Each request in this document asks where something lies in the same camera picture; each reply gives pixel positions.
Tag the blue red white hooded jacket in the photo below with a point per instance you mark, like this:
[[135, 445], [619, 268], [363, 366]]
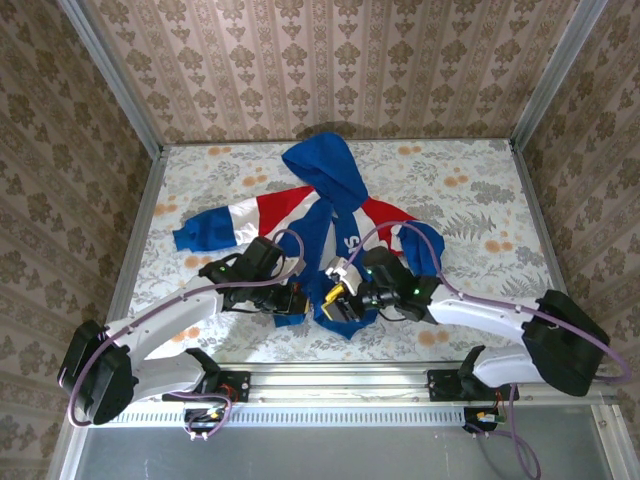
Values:
[[310, 220]]

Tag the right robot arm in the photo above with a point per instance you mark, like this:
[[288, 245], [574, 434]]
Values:
[[480, 315]]

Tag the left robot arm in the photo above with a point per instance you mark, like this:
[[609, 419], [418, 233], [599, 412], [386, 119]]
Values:
[[165, 320]]

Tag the black connector box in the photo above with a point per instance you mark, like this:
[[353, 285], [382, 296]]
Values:
[[205, 417], [482, 417]]

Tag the floral tablecloth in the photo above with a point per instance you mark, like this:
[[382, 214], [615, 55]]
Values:
[[475, 170]]

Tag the grey metal sheet panel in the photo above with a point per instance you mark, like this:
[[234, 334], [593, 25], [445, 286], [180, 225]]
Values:
[[325, 455]]

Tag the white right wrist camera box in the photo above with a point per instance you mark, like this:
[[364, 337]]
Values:
[[347, 275]]

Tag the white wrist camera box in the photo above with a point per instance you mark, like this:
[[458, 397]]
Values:
[[347, 275], [296, 267]]

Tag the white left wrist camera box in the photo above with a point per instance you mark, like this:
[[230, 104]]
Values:
[[296, 267]]

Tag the aluminium mounting rail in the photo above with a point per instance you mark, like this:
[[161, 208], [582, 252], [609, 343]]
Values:
[[340, 382]]

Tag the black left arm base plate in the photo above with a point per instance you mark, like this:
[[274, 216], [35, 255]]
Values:
[[235, 385]]

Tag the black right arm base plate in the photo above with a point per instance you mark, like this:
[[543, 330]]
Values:
[[445, 385]]

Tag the aluminium table side rail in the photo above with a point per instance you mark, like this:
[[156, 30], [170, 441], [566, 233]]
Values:
[[540, 220], [145, 220]]

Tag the aluminium frame post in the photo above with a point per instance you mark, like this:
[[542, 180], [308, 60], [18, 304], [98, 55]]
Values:
[[555, 70], [115, 80]]

